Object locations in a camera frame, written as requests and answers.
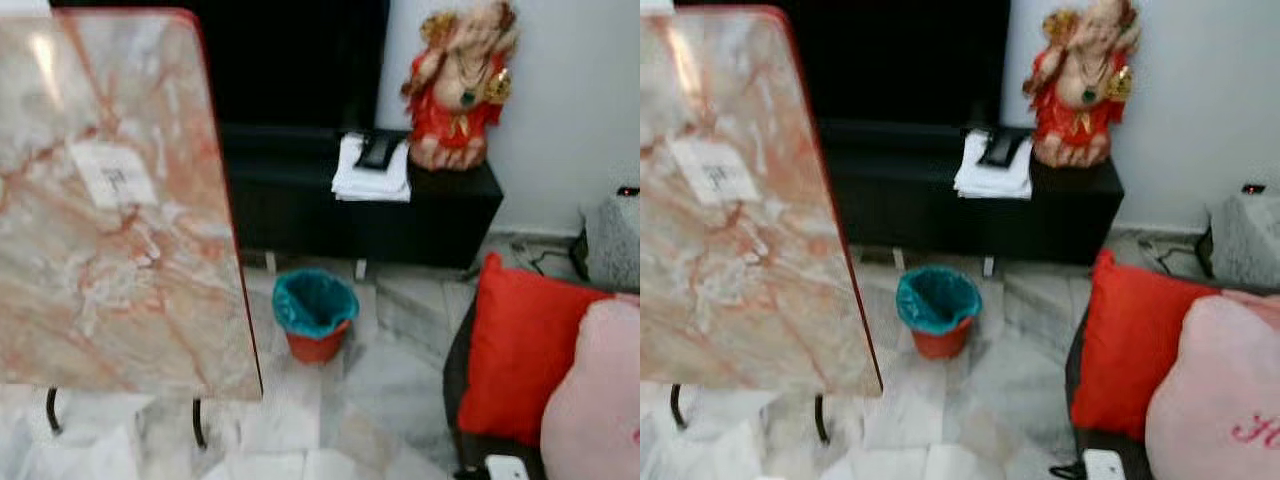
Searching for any grey upholstered seat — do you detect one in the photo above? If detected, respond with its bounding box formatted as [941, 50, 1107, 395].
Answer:
[1210, 192, 1280, 291]
[583, 195, 641, 293]

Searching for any white paper label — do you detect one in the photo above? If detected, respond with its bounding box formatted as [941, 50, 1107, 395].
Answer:
[68, 140, 159, 209]
[668, 137, 763, 206]

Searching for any red edged marble table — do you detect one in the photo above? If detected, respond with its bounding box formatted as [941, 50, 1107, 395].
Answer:
[640, 5, 885, 447]
[0, 8, 265, 451]

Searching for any red cushion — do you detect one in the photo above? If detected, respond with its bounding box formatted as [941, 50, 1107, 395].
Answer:
[457, 252, 613, 447]
[1070, 248, 1223, 442]

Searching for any pink embroidered cushion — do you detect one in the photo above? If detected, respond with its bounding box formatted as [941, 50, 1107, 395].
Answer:
[1145, 289, 1280, 480]
[540, 295, 641, 480]

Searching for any red elephant god statue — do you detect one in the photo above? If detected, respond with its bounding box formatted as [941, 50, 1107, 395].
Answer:
[402, 0, 521, 172]
[1022, 0, 1141, 169]

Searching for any white folded paper stack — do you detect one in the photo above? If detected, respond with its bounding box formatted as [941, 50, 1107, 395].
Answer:
[331, 132, 413, 203]
[953, 128, 1034, 199]

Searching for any black flat device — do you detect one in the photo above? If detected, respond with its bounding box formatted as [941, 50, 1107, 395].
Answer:
[978, 129, 1026, 168]
[355, 132, 401, 171]

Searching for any black tv console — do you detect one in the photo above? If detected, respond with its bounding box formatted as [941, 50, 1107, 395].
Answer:
[820, 119, 1126, 277]
[218, 122, 504, 281]

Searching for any teal bin liner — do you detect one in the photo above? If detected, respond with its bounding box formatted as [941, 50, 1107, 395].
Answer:
[895, 264, 984, 337]
[272, 268, 361, 341]

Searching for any black television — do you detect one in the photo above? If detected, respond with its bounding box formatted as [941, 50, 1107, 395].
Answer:
[675, 0, 1011, 127]
[50, 0, 391, 131]

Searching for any red plastic bucket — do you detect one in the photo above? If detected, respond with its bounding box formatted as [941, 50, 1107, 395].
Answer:
[285, 320, 353, 364]
[910, 316, 976, 360]

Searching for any black floor cable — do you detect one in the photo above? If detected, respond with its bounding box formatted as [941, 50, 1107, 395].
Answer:
[1130, 225, 1216, 281]
[460, 228, 591, 283]

